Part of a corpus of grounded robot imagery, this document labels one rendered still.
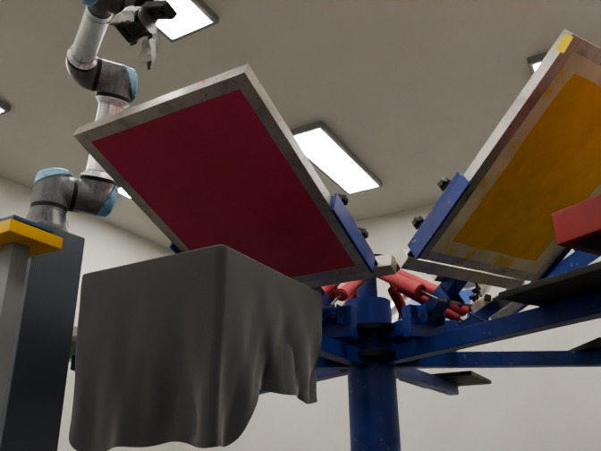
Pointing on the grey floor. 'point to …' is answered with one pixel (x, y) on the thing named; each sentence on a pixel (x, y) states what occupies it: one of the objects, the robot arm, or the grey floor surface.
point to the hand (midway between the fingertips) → (131, 46)
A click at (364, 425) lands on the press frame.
